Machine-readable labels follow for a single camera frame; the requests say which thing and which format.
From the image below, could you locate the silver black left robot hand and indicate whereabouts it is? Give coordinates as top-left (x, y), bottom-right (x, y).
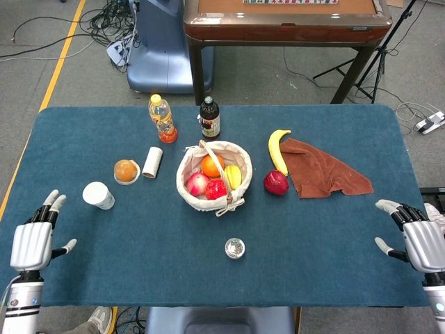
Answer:
top-left (9, 189), bottom-right (78, 272)

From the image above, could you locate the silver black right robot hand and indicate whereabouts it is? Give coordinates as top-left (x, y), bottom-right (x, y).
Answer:
top-left (374, 198), bottom-right (445, 274)

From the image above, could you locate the orange fruit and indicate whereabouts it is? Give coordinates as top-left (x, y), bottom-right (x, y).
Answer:
top-left (200, 154), bottom-right (226, 178)

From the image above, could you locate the wicker basket with cloth lining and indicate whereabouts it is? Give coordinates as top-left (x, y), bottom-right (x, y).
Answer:
top-left (175, 138), bottom-right (254, 218)

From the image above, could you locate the white paper cup stack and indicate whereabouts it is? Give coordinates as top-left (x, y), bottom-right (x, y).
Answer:
top-left (82, 181), bottom-right (115, 211)

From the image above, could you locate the grey sneaker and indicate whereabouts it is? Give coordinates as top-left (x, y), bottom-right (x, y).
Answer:
top-left (86, 305), bottom-right (114, 334)

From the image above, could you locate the orange jelly cup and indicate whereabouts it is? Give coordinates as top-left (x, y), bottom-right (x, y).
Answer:
top-left (113, 159), bottom-right (141, 186)

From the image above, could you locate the white power strip with plugs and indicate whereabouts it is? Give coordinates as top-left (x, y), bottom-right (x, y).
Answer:
top-left (413, 110), bottom-right (445, 135)

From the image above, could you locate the blue table cloth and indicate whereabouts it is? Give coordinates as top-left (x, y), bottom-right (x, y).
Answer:
top-left (0, 104), bottom-right (432, 309)

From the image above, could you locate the brown towel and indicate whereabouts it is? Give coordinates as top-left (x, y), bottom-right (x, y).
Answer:
top-left (280, 137), bottom-right (375, 200)

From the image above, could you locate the dark red apple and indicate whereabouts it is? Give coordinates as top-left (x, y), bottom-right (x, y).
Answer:
top-left (263, 169), bottom-right (290, 196)

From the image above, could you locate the yellow banana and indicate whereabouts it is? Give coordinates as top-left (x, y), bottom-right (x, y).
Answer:
top-left (268, 129), bottom-right (292, 177)

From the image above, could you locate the pink peach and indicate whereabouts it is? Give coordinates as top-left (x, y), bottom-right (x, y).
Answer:
top-left (186, 172), bottom-right (210, 198)

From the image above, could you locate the orange juice bottle yellow cap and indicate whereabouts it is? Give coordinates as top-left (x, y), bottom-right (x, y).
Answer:
top-left (148, 93), bottom-right (179, 145)

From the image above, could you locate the clear round paper clip box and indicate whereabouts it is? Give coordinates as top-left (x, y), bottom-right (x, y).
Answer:
top-left (224, 237), bottom-right (246, 260)

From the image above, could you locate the bright red fruit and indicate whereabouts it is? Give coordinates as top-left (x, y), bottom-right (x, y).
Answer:
top-left (204, 178), bottom-right (229, 200)

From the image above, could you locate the black tripod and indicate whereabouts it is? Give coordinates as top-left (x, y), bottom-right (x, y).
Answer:
top-left (312, 0), bottom-right (418, 104)

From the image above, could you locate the grey blue robot body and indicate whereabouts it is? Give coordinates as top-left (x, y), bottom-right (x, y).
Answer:
top-left (144, 305), bottom-right (296, 334)

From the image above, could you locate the yellow fruit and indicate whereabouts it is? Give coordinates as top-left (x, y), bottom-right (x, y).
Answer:
top-left (224, 164), bottom-right (243, 191)

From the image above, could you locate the white floor power strip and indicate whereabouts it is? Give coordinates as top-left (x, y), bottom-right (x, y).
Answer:
top-left (106, 36), bottom-right (135, 65)

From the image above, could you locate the dark brown bottle black cap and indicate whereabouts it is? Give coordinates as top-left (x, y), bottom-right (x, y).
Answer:
top-left (199, 96), bottom-right (221, 141)

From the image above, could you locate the blue machine base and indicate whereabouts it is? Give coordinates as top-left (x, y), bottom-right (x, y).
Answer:
top-left (126, 0), bottom-right (216, 94)

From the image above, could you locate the brown mahjong table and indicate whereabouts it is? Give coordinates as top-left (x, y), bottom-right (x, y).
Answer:
top-left (183, 0), bottom-right (394, 105)

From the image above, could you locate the face-up mahjong tile row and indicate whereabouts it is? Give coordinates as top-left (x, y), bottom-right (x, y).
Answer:
top-left (243, 0), bottom-right (339, 5)

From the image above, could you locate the black cable bundle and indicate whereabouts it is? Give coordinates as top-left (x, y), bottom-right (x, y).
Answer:
top-left (79, 0), bottom-right (140, 47)

